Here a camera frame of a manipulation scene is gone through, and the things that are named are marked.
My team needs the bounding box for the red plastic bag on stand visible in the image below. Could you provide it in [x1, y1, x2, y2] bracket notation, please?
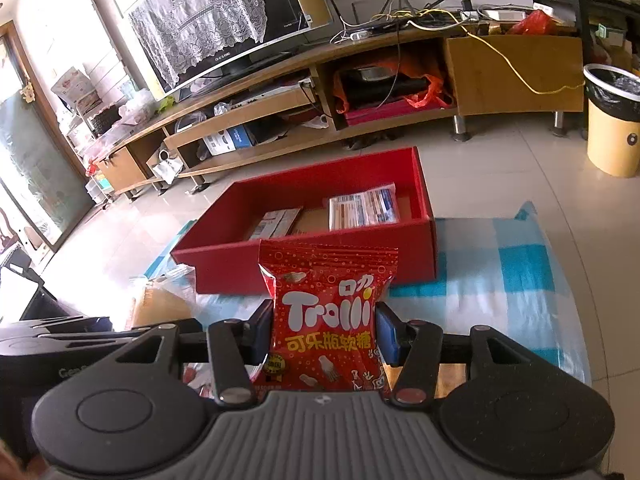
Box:
[508, 10, 556, 36]

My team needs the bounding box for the red Trolli candy bag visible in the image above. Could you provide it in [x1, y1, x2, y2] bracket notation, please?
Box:
[253, 240, 398, 398]

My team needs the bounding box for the wooden TV stand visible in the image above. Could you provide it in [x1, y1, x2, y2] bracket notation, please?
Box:
[96, 32, 584, 194]

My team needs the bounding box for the yellow cable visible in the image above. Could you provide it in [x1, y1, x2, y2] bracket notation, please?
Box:
[344, 0, 586, 98]

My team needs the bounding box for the blue white checkered cloth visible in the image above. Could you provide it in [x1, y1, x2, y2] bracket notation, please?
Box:
[130, 200, 592, 386]

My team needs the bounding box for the flat screen television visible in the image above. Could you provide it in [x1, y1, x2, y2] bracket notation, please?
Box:
[128, 0, 332, 94]

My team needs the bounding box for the orange plastic bag in shelf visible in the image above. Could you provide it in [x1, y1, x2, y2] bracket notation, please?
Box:
[332, 52, 454, 114]

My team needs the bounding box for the striped clear snack packet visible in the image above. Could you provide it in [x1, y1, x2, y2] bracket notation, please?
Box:
[329, 184, 400, 231]

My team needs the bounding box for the red cardboard box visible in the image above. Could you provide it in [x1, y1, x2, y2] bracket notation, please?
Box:
[171, 148, 437, 295]

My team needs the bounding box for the white lace TV cover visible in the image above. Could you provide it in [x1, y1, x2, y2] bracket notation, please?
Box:
[129, 0, 268, 89]

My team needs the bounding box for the blue white carton box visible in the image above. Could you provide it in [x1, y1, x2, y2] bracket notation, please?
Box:
[203, 125, 256, 156]

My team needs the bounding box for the yellow trash bin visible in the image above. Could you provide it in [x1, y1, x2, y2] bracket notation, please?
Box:
[582, 63, 639, 178]

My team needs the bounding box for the white wafer packet in box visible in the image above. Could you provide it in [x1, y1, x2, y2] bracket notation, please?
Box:
[248, 208, 303, 240]

